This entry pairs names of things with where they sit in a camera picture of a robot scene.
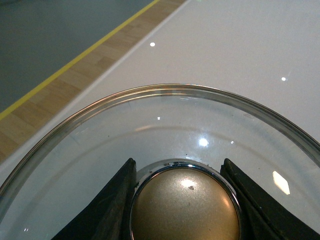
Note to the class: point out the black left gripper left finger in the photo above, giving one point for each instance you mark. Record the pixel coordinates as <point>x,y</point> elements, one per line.
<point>107,217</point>

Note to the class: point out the glass pot lid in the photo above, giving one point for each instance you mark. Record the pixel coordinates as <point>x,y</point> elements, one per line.
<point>179,136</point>

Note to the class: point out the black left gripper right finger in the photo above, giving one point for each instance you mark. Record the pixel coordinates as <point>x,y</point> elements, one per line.
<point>263,218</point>

